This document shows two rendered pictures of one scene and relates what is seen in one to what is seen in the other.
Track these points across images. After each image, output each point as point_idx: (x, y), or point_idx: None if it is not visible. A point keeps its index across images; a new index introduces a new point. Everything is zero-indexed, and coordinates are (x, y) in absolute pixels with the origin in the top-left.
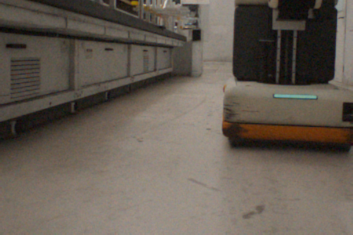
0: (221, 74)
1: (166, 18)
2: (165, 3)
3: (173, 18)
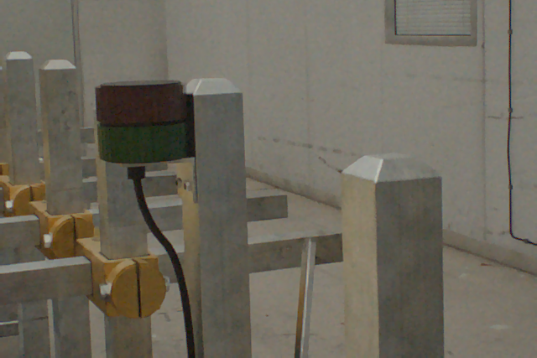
0: (99, 342)
1: (73, 331)
2: (52, 167)
3: (2, 216)
